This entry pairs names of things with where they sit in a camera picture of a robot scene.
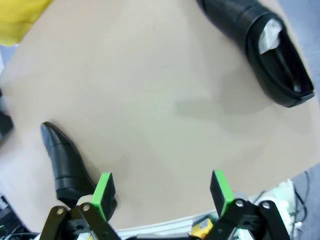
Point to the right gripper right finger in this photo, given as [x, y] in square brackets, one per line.
[225, 200]

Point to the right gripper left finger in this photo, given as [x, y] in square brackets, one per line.
[100, 200]

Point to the black leather dress shoe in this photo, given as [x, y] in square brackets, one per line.
[237, 22]
[65, 162]

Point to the person in yellow hoodie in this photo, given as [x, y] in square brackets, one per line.
[17, 17]

